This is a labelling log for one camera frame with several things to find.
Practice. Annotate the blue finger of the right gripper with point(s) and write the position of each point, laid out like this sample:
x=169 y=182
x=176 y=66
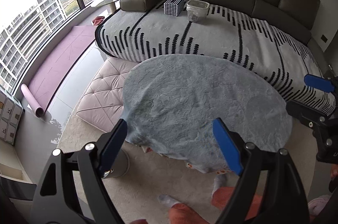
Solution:
x=319 y=83

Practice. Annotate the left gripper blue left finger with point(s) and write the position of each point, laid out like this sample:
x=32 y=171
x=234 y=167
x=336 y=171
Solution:
x=93 y=160

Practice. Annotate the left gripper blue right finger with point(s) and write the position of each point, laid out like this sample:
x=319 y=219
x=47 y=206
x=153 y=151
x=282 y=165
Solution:
x=245 y=160

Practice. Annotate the grey cylinder bin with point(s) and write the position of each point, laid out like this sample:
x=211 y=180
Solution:
x=120 y=166

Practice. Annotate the pink tufted ottoman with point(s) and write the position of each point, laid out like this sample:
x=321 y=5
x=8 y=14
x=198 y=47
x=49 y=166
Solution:
x=102 y=102

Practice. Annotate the grey fluffy table cover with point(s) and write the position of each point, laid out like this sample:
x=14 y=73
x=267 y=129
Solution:
x=170 y=103

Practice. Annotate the person legs orange pants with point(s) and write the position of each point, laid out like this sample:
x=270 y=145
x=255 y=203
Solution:
x=180 y=212

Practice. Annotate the rolled purple yoga mat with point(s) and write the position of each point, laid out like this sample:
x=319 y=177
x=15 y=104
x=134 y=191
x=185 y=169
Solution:
x=55 y=67

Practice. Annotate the white storage boxes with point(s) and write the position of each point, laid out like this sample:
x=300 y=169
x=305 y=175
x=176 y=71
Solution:
x=10 y=113

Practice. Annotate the white black patterned rug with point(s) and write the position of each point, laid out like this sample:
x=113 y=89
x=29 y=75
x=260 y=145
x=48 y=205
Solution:
x=254 y=44

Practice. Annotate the black white dotted box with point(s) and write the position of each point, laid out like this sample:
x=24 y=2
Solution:
x=173 y=7

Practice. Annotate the round white side table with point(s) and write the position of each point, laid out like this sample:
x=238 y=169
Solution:
x=100 y=3

